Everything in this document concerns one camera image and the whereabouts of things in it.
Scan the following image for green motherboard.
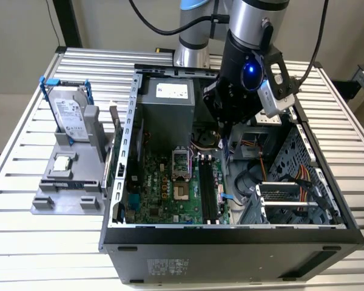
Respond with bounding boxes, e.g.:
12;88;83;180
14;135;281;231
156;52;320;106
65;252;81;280
124;150;231;226

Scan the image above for green graphics card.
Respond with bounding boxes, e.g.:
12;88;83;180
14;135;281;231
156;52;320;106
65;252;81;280
101;101;125;195

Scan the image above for black camera cable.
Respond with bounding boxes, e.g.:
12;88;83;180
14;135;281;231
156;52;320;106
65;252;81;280
298;0;331;84
127;0;231;36

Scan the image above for black metal post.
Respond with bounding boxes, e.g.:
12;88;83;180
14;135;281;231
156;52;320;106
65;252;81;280
52;0;83;49

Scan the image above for thin orange wire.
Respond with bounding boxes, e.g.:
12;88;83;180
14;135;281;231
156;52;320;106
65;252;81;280
258;153;268;182

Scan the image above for black looped cable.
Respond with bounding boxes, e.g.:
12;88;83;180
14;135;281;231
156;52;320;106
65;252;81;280
234;160;261;198

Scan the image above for blue expansion slot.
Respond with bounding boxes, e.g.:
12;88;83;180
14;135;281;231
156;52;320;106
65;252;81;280
127;193;140;212

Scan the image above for red yellow power wires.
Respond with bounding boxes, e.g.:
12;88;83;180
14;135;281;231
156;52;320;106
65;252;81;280
295;165;312;202

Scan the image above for grey parts rack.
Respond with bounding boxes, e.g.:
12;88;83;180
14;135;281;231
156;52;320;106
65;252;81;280
30;104;116;216

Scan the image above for grey power supply unit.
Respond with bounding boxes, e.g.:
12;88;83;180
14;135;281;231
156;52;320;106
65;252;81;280
138;77;197;152

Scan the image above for perforated metal disk bay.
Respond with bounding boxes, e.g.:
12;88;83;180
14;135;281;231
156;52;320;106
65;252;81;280
239;181;331;225

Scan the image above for silver CPU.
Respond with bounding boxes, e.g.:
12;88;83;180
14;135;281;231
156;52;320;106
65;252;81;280
53;156;72;172

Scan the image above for black camera bracket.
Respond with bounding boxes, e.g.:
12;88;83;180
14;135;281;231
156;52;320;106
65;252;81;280
260;50;301;101

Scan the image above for black RAM slot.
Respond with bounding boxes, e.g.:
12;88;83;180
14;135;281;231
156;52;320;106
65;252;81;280
207;154;221;225
200;154;212;225
197;155;207;224
203;155;216;224

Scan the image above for black open PC case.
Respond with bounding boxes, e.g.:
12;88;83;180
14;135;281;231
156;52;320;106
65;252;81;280
97;62;364;286

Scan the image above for metal drive bay cage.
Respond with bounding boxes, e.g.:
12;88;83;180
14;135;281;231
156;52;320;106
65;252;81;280
220;115;295;160

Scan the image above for CPU socket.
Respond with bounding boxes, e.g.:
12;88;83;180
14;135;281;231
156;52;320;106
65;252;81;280
173;181;190;201

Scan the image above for hard disk in blue carrier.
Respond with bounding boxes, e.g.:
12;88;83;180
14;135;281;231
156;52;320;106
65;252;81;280
39;77;93;146

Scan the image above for metal socket cover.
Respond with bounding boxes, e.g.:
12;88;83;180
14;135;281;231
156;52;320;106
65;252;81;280
172;147;191;181

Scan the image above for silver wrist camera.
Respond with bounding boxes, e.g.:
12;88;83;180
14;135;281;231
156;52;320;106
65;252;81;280
256;81;295;119

